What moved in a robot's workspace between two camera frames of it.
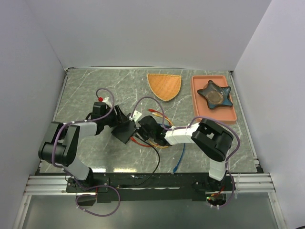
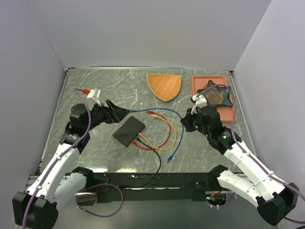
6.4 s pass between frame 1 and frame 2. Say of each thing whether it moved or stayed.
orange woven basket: stayed
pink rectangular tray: stayed
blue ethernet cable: moved
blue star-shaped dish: stayed
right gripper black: moved
